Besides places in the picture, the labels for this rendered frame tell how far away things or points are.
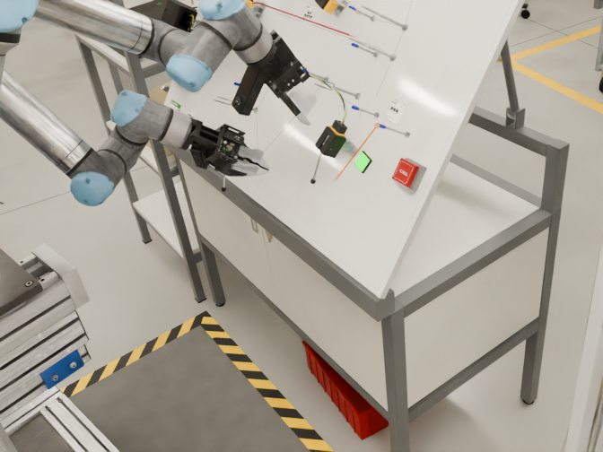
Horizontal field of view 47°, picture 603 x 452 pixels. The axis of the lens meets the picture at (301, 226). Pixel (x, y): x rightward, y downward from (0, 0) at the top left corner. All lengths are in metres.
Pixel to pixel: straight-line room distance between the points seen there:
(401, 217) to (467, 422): 1.06
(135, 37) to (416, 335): 0.96
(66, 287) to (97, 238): 2.09
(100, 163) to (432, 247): 0.86
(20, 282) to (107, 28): 0.49
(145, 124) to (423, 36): 0.64
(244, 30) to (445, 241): 0.81
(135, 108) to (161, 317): 1.62
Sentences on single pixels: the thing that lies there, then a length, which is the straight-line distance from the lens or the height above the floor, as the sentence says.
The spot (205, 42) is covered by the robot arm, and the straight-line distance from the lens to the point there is 1.28.
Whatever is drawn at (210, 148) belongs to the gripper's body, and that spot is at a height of 1.21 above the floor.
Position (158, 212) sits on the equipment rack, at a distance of 3.13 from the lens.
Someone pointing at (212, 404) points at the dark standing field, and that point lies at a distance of 2.57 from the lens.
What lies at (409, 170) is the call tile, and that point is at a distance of 1.50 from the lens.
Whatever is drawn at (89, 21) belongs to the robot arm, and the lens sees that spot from 1.30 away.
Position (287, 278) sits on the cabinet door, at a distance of 2.06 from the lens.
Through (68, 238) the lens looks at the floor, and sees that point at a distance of 3.60.
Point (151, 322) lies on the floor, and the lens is 2.94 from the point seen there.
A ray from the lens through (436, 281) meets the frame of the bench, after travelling 1.70.
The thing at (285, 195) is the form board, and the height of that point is 0.92.
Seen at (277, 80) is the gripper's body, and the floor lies 1.36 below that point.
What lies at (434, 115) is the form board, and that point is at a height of 1.21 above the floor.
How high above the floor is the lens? 1.94
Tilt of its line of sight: 37 degrees down
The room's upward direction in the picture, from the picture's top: 9 degrees counter-clockwise
